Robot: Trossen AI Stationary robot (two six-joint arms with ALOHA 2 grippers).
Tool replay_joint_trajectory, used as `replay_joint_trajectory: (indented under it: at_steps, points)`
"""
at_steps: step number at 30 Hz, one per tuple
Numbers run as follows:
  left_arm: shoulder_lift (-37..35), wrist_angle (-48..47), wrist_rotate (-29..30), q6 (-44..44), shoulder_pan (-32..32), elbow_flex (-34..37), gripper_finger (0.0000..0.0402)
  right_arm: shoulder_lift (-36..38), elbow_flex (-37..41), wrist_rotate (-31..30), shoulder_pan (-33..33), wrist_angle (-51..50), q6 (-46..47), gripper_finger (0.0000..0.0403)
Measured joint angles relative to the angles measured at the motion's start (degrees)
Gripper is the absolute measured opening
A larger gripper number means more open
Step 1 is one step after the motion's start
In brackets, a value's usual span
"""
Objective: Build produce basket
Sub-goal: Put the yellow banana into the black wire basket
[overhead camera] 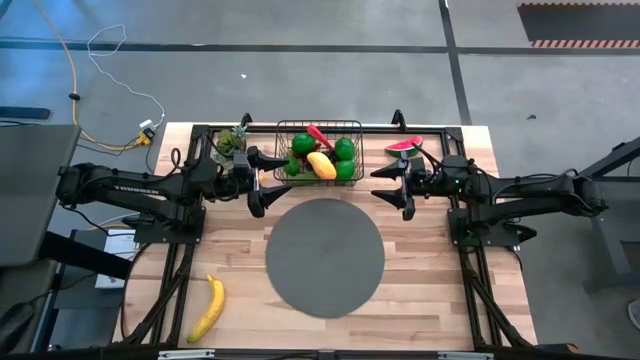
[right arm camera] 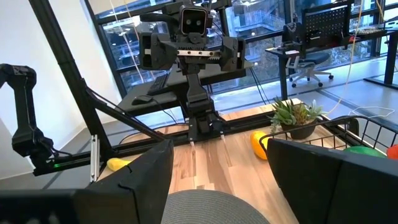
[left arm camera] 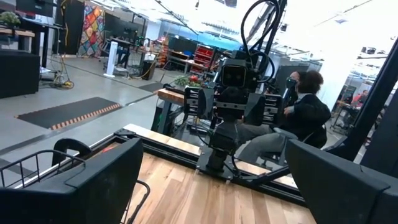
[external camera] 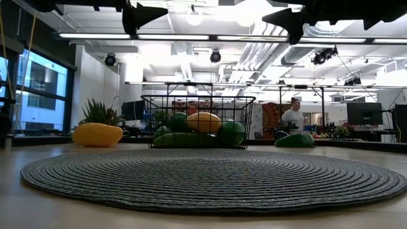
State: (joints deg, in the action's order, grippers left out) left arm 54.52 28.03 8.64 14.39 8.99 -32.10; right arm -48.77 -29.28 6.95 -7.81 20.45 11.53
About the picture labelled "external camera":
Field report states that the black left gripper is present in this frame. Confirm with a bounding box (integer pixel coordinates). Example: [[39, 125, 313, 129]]
[[122, 2, 169, 36]]

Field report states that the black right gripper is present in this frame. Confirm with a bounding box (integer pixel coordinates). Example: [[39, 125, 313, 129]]
[[262, 6, 319, 45]]

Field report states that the black wire basket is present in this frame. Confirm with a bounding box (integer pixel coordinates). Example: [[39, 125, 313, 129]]
[[141, 94, 257, 149]]

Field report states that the small green toy lime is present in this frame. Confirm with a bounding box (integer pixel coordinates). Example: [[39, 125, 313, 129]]
[[168, 111, 189, 132]]

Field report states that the toy watermelon slice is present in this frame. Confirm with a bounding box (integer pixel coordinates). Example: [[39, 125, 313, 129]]
[[274, 132, 315, 148]]

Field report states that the yellow toy fruit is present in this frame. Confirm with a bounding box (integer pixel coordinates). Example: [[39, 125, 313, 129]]
[[72, 122, 124, 148]]

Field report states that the green toy cucumber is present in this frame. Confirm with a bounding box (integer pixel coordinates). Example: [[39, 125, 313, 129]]
[[152, 132, 220, 149]]

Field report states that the white globe pendant lamp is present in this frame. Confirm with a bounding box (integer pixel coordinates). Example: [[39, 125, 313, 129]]
[[186, 4, 204, 27]]

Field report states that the black spotlight cluster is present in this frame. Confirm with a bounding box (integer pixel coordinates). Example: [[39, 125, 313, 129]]
[[310, 46, 338, 66]]

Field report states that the long linear ceiling light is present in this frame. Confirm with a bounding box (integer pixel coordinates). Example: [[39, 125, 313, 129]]
[[52, 31, 407, 45]]

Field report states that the black computer monitor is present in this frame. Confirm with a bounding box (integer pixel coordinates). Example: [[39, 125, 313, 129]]
[[121, 99, 146, 121], [394, 104, 407, 144], [346, 101, 383, 126]]

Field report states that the person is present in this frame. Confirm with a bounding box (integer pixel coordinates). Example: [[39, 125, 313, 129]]
[[281, 97, 305, 134]]

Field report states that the orange patterned tapestry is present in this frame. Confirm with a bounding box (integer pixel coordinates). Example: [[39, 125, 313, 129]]
[[261, 101, 284, 140]]

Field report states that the small green succulent plant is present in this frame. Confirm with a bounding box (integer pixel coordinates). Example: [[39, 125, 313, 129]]
[[78, 97, 125, 127]]

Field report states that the large glass window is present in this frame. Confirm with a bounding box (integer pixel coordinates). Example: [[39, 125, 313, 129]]
[[0, 47, 76, 137]]

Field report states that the round grey woven placemat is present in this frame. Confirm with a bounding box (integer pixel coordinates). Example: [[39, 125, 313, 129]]
[[20, 148, 407, 214]]

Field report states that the silver ventilation duct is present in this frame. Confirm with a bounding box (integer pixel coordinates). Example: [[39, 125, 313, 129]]
[[281, 22, 354, 67]]

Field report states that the yellow hanging cable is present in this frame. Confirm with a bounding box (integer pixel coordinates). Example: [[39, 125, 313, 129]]
[[12, 8, 38, 131]]

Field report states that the black aluminium table frame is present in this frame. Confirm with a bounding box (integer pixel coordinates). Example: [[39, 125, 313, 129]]
[[0, 135, 407, 154]]

